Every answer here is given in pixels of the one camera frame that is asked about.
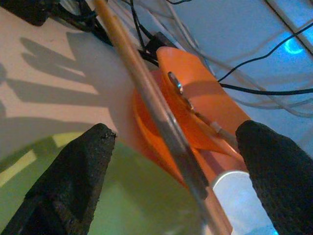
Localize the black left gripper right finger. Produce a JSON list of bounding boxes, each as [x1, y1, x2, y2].
[[235, 119, 313, 235]]

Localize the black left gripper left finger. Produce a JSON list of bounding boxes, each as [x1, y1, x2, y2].
[[0, 123, 117, 235]]

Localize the white bowl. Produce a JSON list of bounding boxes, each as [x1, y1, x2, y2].
[[210, 170, 278, 235]]

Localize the green plate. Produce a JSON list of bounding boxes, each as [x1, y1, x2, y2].
[[0, 132, 205, 235]]

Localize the silver metal utensil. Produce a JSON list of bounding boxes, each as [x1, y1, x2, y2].
[[140, 73, 210, 200]]

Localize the wooden chopstick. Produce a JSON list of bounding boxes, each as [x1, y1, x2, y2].
[[94, 0, 233, 235], [110, 15, 172, 118]]

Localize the orange plate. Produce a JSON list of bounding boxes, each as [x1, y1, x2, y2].
[[131, 70, 248, 188]]

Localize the black plug adapter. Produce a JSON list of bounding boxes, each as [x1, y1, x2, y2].
[[146, 31, 173, 53]]

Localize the black power strip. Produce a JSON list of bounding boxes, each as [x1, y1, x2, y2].
[[0, 0, 56, 27]]

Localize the black power cable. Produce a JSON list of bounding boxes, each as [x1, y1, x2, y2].
[[219, 82, 313, 96]]

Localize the silver handled cutlery piece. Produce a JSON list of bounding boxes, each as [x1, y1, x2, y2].
[[167, 71, 239, 147]]

